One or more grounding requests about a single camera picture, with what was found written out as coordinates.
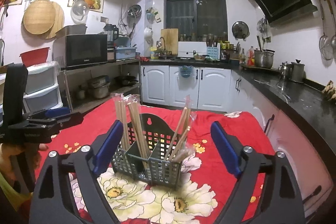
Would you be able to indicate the hanging wire skimmer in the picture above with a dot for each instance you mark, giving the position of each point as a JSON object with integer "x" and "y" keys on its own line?
{"x": 324, "y": 40}

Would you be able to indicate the black microwave oven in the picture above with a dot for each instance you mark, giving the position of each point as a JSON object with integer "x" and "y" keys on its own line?
{"x": 80, "y": 50}

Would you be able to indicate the plastic drawer unit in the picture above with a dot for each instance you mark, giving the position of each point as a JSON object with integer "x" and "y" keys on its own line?
{"x": 42, "y": 88}

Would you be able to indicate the steel stockpot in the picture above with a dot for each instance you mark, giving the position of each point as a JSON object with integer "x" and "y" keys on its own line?
{"x": 264, "y": 59}

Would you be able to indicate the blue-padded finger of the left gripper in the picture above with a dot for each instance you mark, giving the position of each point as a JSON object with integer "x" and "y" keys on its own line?
{"x": 53, "y": 113}

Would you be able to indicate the chopsticks pack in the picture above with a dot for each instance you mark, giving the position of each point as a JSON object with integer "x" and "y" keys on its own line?
{"x": 134, "y": 106}
{"x": 176, "y": 151}
{"x": 120, "y": 106}

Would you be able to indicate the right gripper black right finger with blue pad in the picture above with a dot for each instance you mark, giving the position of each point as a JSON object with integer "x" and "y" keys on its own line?
{"x": 280, "y": 200}

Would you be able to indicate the dark green utensil basket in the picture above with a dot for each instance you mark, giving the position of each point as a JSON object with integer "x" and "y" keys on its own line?
{"x": 155, "y": 169}

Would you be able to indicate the hanging pot lid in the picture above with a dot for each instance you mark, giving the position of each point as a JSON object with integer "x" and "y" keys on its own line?
{"x": 240, "y": 30}

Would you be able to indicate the red plastic basin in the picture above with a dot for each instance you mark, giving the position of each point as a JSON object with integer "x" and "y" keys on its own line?
{"x": 34, "y": 57}

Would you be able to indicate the red floral tablecloth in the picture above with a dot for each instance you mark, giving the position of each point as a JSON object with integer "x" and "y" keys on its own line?
{"x": 204, "y": 186}

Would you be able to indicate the steel kettle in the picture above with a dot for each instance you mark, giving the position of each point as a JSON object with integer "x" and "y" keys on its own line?
{"x": 284, "y": 70}

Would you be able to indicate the round bamboo tray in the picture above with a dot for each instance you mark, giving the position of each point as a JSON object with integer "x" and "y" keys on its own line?
{"x": 43, "y": 18}

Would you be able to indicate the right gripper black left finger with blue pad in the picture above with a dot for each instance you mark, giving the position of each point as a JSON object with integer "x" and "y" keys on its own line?
{"x": 53, "y": 200}

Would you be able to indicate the person's left hand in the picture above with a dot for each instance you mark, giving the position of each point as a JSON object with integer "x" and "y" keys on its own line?
{"x": 9, "y": 161}

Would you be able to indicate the dark window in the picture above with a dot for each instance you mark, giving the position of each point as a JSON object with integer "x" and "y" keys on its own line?
{"x": 196, "y": 18}

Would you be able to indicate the wooden cutting board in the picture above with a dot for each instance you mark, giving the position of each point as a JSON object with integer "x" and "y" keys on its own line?
{"x": 171, "y": 36}

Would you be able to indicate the grey metal canister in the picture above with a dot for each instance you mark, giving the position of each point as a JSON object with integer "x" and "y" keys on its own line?
{"x": 297, "y": 71}

